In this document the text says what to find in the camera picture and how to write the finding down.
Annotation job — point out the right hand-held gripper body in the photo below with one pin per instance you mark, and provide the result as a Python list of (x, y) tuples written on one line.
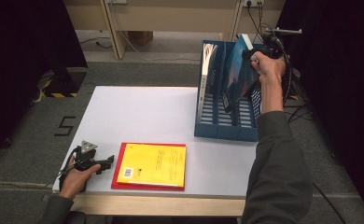
[(275, 46)]

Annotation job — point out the blue book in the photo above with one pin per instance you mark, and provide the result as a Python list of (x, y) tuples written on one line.
[(237, 74)]

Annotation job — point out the wooden table with white top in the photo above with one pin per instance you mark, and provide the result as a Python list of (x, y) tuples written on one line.
[(155, 205)]

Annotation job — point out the grey book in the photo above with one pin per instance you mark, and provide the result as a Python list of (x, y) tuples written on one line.
[(203, 77)]

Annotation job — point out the beige wooden desk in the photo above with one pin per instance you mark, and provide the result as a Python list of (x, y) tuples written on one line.
[(170, 18)]

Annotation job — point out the stand base with striped tape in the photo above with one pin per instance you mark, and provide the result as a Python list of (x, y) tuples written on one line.
[(65, 84)]

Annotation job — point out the white wall socket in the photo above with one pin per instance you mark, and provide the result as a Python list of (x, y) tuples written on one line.
[(253, 2)]

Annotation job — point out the person's left hand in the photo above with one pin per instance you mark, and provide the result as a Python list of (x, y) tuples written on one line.
[(76, 182)]

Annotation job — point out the cardboard box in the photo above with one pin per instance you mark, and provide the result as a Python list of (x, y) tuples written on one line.
[(141, 37)]

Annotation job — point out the blue file rack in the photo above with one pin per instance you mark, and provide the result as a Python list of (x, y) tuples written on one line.
[(223, 130)]

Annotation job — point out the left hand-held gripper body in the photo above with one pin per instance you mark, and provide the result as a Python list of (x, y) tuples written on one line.
[(86, 152)]

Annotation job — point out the red book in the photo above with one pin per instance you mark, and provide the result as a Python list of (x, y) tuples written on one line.
[(114, 183)]

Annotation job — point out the black curtain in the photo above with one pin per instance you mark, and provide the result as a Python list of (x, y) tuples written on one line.
[(342, 93), (15, 62)]

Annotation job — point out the person's right hand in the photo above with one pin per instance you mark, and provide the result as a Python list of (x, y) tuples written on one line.
[(270, 68)]

